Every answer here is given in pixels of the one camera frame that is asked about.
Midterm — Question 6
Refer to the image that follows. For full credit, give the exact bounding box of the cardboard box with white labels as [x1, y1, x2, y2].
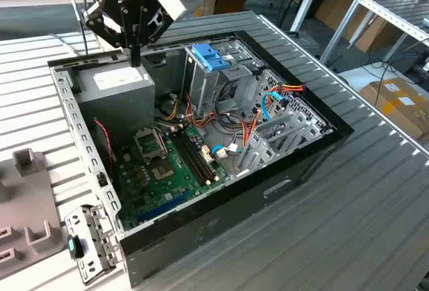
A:
[360, 78, 429, 144]

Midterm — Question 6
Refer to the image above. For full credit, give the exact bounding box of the grey metal shelf frame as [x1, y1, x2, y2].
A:
[320, 0, 429, 67]

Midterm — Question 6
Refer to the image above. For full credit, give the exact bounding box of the grey parts rack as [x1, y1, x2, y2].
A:
[0, 148, 65, 280]

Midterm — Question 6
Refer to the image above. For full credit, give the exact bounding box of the CPU socket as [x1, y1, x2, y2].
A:
[149, 158, 176, 182]

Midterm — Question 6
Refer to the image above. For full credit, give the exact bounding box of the orange yellow wire bundle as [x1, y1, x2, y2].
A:
[164, 93, 217, 133]

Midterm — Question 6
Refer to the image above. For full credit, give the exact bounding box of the grey power supply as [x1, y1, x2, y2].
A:
[72, 58, 157, 137]

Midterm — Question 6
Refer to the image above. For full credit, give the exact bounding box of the orange yellow power wire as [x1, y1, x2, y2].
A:
[267, 82, 306, 97]

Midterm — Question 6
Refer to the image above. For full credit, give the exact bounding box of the brown cardboard box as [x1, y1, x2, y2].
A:
[314, 0, 403, 54]

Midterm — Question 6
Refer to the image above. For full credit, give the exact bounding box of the white plug with blue wire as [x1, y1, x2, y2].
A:
[210, 143, 237, 162]

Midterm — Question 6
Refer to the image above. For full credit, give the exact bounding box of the metal socket cover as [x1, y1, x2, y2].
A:
[133, 126, 168, 162]

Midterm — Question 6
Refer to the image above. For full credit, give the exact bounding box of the black open PC case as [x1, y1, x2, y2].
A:
[46, 30, 355, 288]

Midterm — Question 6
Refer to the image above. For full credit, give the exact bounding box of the red black twisted wire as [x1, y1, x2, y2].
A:
[93, 119, 117, 174]

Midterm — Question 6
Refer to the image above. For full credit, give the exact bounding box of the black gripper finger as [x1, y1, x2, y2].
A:
[82, 0, 137, 68]
[135, 5, 176, 68]

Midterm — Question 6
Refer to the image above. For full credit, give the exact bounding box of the grey metal drive cage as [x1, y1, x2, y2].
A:
[182, 38, 263, 121]

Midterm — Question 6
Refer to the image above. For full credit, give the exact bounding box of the orange red wire bundle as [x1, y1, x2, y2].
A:
[239, 108, 265, 154]

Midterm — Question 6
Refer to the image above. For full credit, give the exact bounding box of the black RAM slot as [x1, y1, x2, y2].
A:
[184, 128, 219, 180]
[170, 132, 206, 187]
[174, 131, 210, 185]
[179, 129, 215, 183]

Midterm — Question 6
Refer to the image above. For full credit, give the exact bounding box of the black latch with teal tab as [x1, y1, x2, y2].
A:
[66, 234, 85, 260]

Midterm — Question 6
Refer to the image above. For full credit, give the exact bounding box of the empty blue drive carrier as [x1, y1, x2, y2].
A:
[192, 43, 232, 72]

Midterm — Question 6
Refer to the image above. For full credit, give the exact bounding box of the blue data wire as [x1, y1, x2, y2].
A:
[260, 90, 290, 121]

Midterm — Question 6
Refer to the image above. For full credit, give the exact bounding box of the grey metal disk bay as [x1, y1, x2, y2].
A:
[234, 109, 334, 178]

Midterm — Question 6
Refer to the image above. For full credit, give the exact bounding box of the grey metal slot bracket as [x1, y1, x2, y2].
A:
[63, 203, 121, 287]

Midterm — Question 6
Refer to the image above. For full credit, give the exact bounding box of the blue expansion slot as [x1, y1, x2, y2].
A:
[137, 190, 192, 224]

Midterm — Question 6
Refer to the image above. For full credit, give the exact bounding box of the green motherboard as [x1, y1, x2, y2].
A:
[113, 123, 233, 232]

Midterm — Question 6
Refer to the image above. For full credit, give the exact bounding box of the thin locking lever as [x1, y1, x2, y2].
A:
[156, 126, 168, 158]

